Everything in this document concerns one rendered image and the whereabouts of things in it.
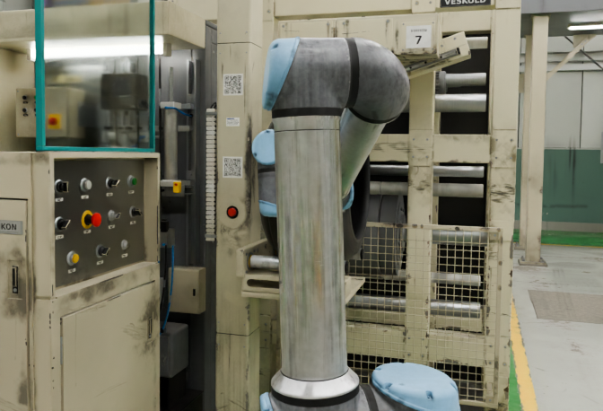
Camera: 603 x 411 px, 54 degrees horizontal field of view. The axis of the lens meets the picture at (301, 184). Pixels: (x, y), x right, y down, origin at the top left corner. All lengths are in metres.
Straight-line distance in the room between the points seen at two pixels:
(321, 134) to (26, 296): 0.99
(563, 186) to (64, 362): 10.10
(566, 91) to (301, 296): 10.48
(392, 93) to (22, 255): 1.05
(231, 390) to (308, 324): 1.33
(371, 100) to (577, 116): 10.35
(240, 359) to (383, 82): 1.45
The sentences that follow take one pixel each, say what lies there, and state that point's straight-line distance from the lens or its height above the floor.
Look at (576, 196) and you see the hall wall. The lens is 11.23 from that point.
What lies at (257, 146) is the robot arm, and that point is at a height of 1.29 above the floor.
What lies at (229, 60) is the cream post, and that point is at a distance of 2.15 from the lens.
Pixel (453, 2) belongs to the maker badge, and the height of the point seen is 1.89.
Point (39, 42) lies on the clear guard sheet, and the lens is 1.65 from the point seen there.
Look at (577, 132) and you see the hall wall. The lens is 11.28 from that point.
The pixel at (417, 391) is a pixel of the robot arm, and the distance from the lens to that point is 1.05.
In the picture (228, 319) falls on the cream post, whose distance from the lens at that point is 2.21.
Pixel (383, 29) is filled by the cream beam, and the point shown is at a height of 1.73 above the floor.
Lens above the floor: 1.27
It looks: 3 degrees down
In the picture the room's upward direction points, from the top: 1 degrees clockwise
